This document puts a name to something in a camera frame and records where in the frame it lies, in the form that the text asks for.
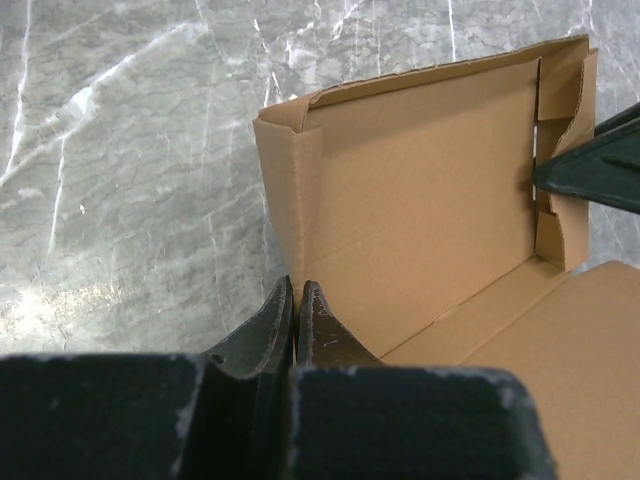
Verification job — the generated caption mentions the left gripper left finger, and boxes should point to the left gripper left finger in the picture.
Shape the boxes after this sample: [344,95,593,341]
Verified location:
[205,276,294,378]

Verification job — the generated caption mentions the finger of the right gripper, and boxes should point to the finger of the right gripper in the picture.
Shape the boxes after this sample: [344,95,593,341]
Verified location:
[534,104,640,214]

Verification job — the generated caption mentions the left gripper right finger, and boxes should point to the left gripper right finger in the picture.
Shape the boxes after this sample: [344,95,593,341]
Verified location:
[297,281,383,367]

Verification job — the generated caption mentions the brown cardboard box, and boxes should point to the brown cardboard box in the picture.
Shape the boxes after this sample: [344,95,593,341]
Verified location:
[254,35,639,479]

